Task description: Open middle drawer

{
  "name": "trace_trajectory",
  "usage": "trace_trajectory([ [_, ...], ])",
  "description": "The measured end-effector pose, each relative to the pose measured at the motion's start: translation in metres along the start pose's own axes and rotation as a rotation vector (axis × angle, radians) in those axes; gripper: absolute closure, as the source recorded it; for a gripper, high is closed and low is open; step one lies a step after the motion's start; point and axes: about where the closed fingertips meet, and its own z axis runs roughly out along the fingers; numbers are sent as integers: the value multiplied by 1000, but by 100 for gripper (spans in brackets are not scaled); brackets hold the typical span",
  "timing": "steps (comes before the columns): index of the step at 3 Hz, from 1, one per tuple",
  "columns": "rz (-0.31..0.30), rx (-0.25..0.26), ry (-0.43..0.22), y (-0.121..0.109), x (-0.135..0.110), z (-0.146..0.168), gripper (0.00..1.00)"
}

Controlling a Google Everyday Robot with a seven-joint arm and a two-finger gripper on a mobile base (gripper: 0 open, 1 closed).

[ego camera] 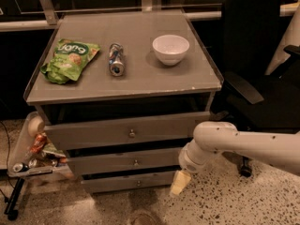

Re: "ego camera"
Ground crushed soda can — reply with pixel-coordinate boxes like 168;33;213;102
109;43;125;77

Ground grey drawer cabinet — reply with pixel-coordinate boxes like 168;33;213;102
24;10;222;180

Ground grey drawer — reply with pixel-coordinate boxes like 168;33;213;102
67;147;181;175
82;171;175;193
45;112;210;150

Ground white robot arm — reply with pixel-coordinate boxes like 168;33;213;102
170;121;300;195

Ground grey top drawer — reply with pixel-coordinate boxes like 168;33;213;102
45;112;210;150

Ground silver can in bin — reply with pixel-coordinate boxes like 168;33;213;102
12;162;29;173

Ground white bowl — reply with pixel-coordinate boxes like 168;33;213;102
152;35;189;66

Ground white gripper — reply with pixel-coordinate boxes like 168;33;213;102
170;148;199;195

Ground black office chair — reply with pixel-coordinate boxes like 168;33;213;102
215;0;300;178

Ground red soda can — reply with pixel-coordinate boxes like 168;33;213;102
30;134;47;154

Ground clear side bin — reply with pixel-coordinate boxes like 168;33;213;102
7;112;74;180

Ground grey bottom drawer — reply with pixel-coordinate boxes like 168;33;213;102
82;171;175;193

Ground metal railing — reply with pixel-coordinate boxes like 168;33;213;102
0;0;300;33

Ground green snack bag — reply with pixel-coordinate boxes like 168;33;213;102
40;38;100;84

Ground black stand leg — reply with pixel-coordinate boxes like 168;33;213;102
4;177;24;220

